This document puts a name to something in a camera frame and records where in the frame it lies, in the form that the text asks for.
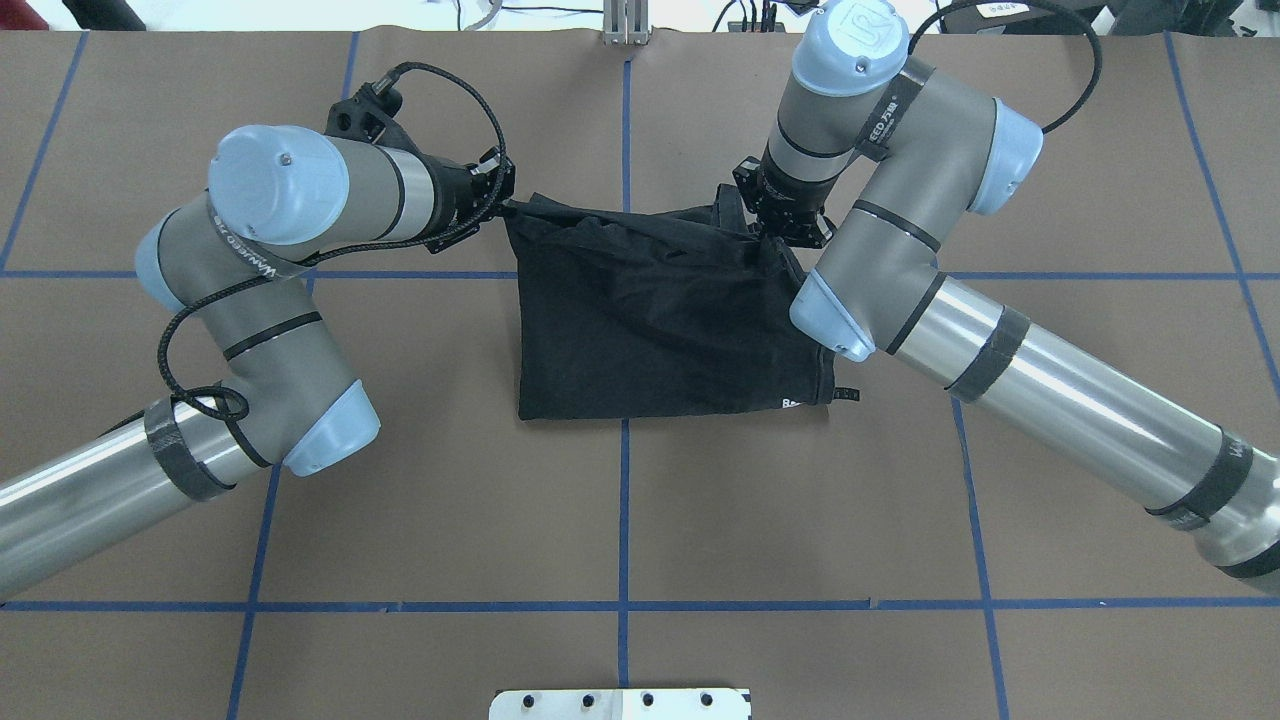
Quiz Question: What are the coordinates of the aluminium frame post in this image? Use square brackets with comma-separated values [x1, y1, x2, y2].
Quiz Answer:
[602, 0, 652, 47]

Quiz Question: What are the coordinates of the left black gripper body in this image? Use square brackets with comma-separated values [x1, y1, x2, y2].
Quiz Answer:
[426, 156, 515, 254]

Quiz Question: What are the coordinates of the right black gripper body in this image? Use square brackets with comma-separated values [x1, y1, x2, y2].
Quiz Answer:
[732, 156, 835, 249]

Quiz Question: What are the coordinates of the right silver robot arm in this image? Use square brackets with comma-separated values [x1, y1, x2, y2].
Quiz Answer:
[756, 1, 1277, 600]

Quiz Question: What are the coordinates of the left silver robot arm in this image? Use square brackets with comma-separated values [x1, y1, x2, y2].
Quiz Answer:
[3, 126, 512, 601]

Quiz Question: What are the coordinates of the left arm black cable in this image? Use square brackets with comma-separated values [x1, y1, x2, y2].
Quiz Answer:
[157, 61, 509, 469]

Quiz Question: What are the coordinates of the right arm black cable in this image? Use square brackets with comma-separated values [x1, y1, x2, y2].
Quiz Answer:
[906, 0, 1103, 135]

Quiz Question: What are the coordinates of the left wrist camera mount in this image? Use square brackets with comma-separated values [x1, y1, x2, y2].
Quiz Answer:
[323, 81, 417, 152]

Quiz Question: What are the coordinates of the black t-shirt with logo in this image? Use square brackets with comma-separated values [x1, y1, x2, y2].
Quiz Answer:
[503, 184, 861, 421]

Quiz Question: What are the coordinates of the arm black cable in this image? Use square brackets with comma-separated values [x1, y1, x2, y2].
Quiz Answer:
[157, 61, 509, 469]
[906, 0, 1103, 135]

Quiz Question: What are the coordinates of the white central pedestal column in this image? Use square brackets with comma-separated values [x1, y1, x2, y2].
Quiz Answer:
[488, 687, 753, 719]

